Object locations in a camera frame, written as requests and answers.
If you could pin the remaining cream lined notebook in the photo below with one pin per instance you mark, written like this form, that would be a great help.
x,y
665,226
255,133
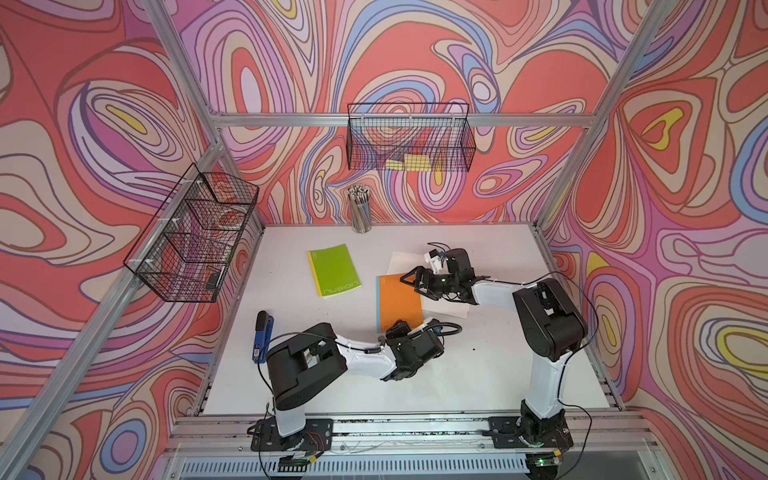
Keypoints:
x,y
402,262

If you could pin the black wire basket back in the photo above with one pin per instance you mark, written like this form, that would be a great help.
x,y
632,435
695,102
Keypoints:
x,y
377,131

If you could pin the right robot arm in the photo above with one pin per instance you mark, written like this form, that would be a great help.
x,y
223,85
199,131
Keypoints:
x,y
551,324

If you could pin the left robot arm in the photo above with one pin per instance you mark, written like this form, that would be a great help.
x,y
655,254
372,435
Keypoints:
x,y
305,364

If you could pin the yellow sticky notes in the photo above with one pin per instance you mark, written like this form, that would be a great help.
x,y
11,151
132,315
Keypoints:
x,y
410,163

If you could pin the orange cover notebook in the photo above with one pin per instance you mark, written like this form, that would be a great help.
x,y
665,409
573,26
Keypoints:
x,y
396,301

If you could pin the black wire basket left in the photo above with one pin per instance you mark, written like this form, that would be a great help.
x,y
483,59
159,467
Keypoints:
x,y
184,254

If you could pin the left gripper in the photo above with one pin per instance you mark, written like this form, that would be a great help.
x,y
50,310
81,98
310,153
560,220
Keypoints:
x,y
402,331

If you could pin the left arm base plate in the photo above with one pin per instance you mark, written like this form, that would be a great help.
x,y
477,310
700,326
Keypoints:
x,y
315,437

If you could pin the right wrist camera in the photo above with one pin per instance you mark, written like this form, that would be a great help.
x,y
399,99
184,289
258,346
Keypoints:
x,y
436,259

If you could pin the green cover notebook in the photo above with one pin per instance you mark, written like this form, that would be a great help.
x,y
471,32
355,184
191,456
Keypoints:
x,y
333,271

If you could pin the blue stapler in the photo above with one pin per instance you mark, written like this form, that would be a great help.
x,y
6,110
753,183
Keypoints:
x,y
262,336

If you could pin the black wire basket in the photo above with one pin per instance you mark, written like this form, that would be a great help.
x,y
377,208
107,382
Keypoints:
x,y
184,254
377,131

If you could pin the metal pen cup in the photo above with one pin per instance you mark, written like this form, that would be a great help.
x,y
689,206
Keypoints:
x,y
359,198

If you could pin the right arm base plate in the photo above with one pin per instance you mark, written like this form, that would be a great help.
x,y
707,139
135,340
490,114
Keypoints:
x,y
529,432

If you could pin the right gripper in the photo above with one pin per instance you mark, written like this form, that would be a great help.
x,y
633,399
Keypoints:
x,y
427,273

